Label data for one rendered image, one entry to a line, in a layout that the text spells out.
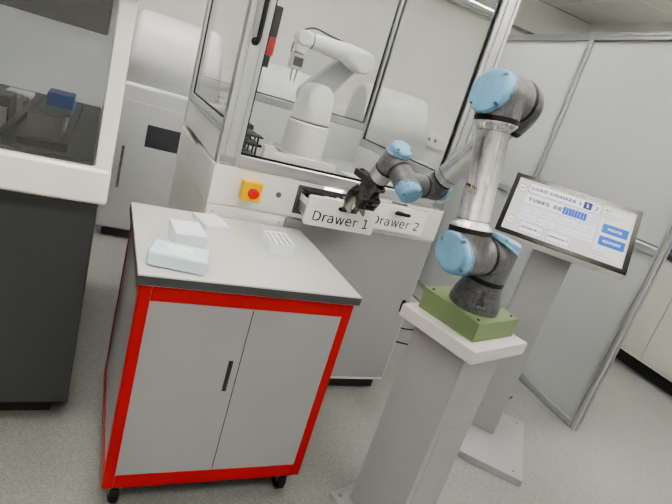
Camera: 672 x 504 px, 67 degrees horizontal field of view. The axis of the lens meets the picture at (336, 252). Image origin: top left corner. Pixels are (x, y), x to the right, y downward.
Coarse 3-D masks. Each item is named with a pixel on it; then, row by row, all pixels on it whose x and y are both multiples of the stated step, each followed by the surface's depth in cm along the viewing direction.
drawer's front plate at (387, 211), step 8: (384, 208) 208; (392, 208) 209; (400, 208) 211; (408, 208) 213; (384, 216) 209; (392, 216) 211; (400, 216) 212; (416, 216) 215; (424, 216) 217; (376, 224) 209; (392, 224) 212; (408, 224) 215; (416, 224) 217; (424, 224) 219; (400, 232) 215; (408, 232) 217; (416, 232) 219
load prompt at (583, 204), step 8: (536, 184) 215; (536, 192) 214; (544, 192) 213; (552, 192) 213; (560, 192) 212; (560, 200) 211; (568, 200) 210; (576, 200) 210; (584, 200) 210; (584, 208) 208; (592, 208) 208; (600, 208) 207
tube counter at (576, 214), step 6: (558, 204) 210; (552, 210) 209; (558, 210) 209; (564, 210) 208; (570, 210) 208; (576, 210) 208; (570, 216) 207; (576, 216) 207; (582, 216) 206; (588, 216) 206; (594, 216) 206; (588, 222) 205; (594, 222) 205
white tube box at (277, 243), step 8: (264, 232) 167; (272, 232) 170; (280, 232) 172; (264, 240) 166; (272, 240) 163; (280, 240) 164; (288, 240) 167; (272, 248) 160; (280, 248) 161; (288, 248) 162
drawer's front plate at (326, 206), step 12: (312, 204) 182; (324, 204) 183; (336, 204) 185; (312, 216) 184; (336, 216) 187; (348, 216) 189; (360, 216) 191; (372, 216) 193; (336, 228) 189; (348, 228) 191; (360, 228) 193; (372, 228) 195
